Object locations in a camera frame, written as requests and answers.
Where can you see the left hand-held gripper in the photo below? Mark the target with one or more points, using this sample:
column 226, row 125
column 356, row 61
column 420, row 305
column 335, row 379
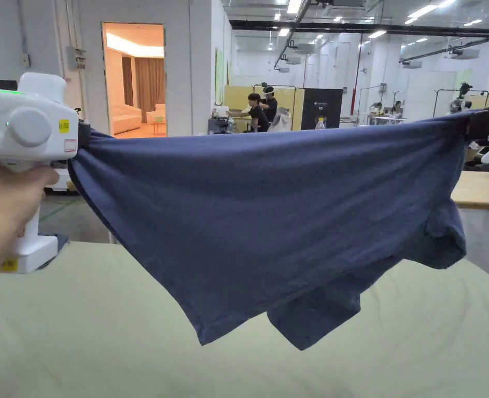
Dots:
column 28, row 120

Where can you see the dark blue shirt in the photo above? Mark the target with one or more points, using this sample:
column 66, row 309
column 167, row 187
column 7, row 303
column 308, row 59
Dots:
column 269, row 215

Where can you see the person's left hand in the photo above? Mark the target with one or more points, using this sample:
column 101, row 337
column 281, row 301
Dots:
column 3, row 199

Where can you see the white sofa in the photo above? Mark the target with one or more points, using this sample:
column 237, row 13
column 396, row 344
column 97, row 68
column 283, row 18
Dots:
column 124, row 118

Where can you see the group of people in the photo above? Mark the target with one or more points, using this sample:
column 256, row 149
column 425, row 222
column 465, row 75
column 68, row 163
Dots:
column 387, row 107

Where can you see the white armchair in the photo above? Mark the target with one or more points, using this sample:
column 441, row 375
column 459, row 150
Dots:
column 157, row 112

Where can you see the clear plastic bottle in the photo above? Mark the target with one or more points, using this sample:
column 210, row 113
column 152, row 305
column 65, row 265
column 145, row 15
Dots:
column 319, row 123

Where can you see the cluttered desk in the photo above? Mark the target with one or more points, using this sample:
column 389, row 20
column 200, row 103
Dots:
column 223, row 122

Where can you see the bed with pale green sheet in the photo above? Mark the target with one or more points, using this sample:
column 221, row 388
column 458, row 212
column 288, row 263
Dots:
column 103, row 331

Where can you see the grey wall box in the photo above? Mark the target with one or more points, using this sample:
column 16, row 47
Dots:
column 75, row 58

